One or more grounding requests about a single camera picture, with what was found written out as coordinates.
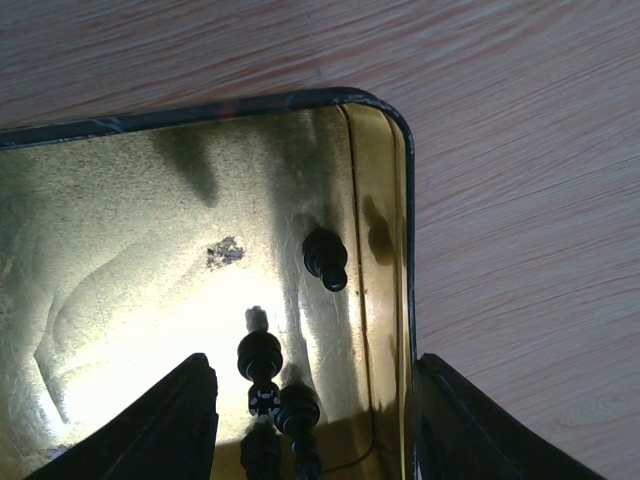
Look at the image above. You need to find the black pawn in tin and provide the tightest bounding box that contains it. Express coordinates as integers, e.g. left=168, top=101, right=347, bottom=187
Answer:
left=302, top=228, right=348, bottom=293

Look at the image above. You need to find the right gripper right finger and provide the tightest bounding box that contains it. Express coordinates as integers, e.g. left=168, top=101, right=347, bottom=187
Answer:
left=414, top=354, right=601, bottom=479

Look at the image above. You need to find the black knight in tin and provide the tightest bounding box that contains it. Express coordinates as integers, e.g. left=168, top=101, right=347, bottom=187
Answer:
left=240, top=425, right=281, bottom=480

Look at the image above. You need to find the gold metal tin tray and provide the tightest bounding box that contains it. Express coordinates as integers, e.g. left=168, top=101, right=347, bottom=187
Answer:
left=1, top=88, right=415, bottom=479

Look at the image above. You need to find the black rook in tin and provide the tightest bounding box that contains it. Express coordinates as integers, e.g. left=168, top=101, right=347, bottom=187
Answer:
left=237, top=330, right=283, bottom=418

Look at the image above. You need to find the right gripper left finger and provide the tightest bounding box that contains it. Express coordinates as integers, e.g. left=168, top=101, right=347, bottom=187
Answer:
left=28, top=353, right=218, bottom=479

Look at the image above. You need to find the black bishop in tin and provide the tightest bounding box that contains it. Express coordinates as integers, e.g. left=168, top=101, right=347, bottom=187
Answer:
left=275, top=383, right=321, bottom=479

